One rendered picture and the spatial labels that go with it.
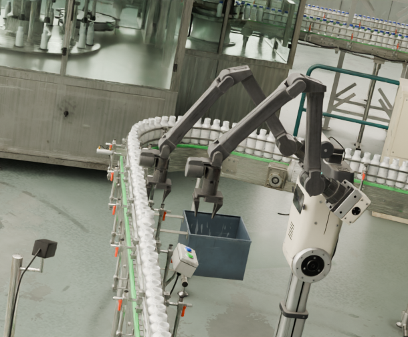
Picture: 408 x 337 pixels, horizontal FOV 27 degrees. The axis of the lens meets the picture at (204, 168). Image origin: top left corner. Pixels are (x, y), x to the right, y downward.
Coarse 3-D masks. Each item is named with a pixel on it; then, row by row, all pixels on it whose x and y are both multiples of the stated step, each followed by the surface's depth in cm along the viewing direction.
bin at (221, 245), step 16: (192, 224) 438; (208, 224) 439; (224, 224) 440; (240, 224) 438; (192, 240) 408; (208, 240) 409; (224, 240) 410; (240, 240) 410; (208, 256) 412; (224, 256) 413; (240, 256) 414; (208, 272) 415; (224, 272) 416; (240, 272) 417
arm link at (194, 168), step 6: (216, 156) 298; (222, 156) 299; (192, 162) 301; (198, 162) 301; (204, 162) 301; (210, 162) 301; (216, 162) 300; (186, 168) 304; (192, 168) 301; (198, 168) 301; (186, 174) 302; (192, 174) 301; (198, 174) 302
